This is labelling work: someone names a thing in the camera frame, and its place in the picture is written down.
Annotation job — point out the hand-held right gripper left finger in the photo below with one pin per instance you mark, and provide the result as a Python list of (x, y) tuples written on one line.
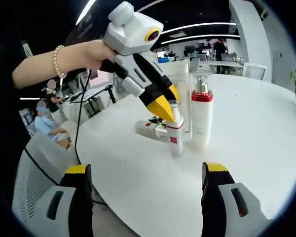
[(75, 197)]

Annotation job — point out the small white skincare bottle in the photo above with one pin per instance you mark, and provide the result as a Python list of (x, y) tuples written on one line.
[(177, 140), (145, 128)]

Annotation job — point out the white office chair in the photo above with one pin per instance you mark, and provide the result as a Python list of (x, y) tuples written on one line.
[(253, 70)]

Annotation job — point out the white office desk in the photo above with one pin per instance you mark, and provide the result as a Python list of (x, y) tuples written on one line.
[(233, 64)]

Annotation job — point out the white skincare tube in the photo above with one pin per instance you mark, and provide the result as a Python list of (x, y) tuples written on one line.
[(180, 71)]

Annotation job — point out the desk with black legs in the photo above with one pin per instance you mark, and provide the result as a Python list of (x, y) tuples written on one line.
[(96, 90)]

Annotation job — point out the pink screen monitor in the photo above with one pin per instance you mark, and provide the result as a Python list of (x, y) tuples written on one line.
[(93, 74)]

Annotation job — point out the grey mesh chair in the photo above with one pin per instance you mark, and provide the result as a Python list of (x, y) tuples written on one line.
[(39, 153)]

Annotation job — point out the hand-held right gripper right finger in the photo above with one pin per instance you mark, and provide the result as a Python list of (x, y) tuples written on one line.
[(215, 197)]

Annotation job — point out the wide ceiling light strip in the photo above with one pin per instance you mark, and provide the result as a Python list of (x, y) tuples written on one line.
[(85, 11)]

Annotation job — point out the white ceiling unit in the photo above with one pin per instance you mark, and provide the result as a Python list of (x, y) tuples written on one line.
[(27, 50)]

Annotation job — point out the person's left hand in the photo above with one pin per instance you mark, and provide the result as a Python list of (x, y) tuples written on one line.
[(98, 54)]

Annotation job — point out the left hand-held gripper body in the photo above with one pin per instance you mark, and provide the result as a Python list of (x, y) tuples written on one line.
[(130, 32)]

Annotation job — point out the blue bin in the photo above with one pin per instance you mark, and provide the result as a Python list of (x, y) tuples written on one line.
[(162, 60)]

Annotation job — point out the black green skincare sachet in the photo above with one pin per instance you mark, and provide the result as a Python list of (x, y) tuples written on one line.
[(160, 121)]

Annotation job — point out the thin ceiling light strip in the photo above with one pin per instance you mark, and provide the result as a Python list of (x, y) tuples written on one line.
[(202, 37), (199, 25)]

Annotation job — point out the large white red-collar skincare bottle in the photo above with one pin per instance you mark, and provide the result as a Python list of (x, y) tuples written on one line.
[(201, 118)]

